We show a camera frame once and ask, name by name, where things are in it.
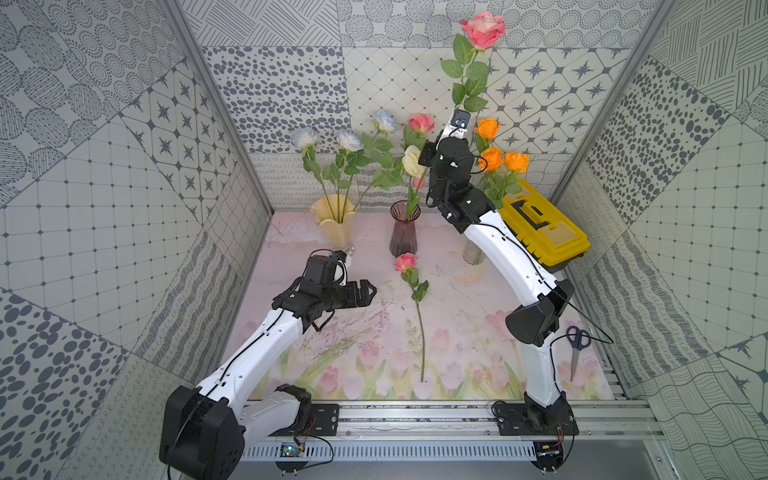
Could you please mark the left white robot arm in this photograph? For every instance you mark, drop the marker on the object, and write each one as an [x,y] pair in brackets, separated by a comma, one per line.
[246,372]

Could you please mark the pink rose pair stem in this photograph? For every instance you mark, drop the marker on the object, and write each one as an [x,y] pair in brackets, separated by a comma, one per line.
[468,67]

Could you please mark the black scissors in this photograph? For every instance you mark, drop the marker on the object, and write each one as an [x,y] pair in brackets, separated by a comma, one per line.
[579,340]

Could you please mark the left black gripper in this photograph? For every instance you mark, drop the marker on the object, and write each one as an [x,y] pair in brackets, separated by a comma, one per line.
[346,293]

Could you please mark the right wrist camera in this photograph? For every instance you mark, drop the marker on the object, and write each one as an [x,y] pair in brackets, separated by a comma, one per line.
[458,124]

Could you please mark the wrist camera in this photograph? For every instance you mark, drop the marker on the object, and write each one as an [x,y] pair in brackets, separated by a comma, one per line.
[343,257]
[458,124]

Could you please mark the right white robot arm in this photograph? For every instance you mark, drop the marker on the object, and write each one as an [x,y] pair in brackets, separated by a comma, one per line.
[542,297]

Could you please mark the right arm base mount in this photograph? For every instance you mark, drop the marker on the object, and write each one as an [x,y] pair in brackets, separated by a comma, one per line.
[531,419]

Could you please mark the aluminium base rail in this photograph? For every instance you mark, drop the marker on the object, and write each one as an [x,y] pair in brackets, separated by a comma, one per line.
[419,431]

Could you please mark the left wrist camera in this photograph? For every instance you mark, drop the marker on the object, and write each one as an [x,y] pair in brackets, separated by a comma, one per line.
[343,257]

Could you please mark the pink rose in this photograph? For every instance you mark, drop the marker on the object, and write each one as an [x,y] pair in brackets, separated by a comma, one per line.
[417,129]

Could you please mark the purple glass vase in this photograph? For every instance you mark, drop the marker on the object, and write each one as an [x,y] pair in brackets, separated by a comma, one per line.
[404,237]

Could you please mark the single pink rose stem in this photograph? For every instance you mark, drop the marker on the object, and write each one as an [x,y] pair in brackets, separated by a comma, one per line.
[406,266]

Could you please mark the white-blue rose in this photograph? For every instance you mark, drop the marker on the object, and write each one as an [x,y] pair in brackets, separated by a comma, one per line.
[305,140]
[351,159]
[378,147]

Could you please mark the cream white rose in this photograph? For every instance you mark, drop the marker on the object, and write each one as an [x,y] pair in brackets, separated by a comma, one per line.
[403,169]

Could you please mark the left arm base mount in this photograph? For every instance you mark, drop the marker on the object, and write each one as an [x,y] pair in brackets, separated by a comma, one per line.
[311,418]

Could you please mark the yellow black toolbox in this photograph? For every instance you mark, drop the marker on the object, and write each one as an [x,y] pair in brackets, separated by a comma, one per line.
[552,238]

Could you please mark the clear glass vase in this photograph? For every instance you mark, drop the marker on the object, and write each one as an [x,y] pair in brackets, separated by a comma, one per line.
[472,254]

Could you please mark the pink tulip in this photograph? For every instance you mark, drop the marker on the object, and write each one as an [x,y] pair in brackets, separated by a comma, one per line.
[413,199]

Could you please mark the orange rose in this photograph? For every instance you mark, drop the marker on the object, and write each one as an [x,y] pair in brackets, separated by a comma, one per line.
[515,165]
[492,182]
[484,133]

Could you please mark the floral pink table mat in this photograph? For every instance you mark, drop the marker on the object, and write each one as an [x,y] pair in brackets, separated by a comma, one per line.
[461,350]

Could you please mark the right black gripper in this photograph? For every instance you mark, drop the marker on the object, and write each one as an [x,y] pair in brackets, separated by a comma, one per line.
[429,149]

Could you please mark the yellow ruffled vase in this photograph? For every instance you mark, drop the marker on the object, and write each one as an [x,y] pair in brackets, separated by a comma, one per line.
[335,214]

